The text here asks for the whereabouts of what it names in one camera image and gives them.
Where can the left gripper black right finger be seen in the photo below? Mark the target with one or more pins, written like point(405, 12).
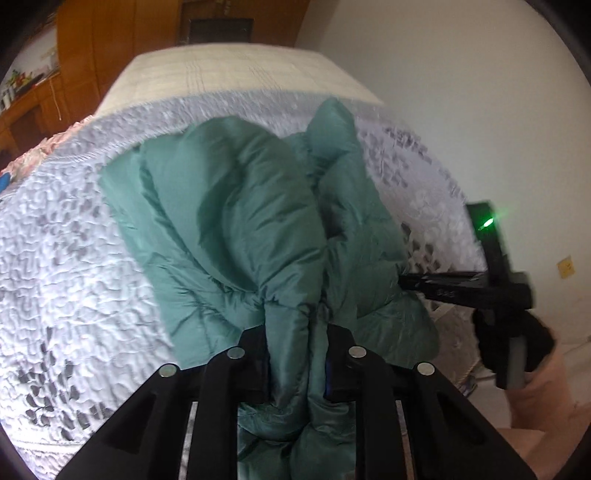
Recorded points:
point(413, 423)

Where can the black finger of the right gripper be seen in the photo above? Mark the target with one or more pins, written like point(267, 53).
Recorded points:
point(422, 281)
point(468, 297)

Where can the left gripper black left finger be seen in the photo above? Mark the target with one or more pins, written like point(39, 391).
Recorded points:
point(180, 421)

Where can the teal quilted down jacket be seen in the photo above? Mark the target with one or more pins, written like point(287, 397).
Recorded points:
point(235, 227)

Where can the pink padded sleeve forearm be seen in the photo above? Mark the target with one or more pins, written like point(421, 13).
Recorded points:
point(547, 424)

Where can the right black gloved hand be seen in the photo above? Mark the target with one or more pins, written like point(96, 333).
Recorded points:
point(493, 338)

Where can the grey leaf-pattern bedspread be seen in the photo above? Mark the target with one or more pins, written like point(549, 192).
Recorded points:
point(80, 325)

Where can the cream quilted mattress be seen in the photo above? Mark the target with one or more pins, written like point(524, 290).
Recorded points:
point(228, 67)

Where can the blue cloth item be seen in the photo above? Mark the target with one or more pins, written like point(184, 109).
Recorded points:
point(5, 180)

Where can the pink floral blanket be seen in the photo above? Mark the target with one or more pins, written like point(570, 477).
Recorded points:
point(26, 163)

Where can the wooden desk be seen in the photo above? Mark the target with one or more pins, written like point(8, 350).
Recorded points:
point(39, 113)

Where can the wooden wardrobe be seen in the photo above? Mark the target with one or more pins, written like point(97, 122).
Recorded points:
point(97, 39)

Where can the yellow wall socket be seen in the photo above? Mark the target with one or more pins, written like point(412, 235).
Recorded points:
point(566, 267)

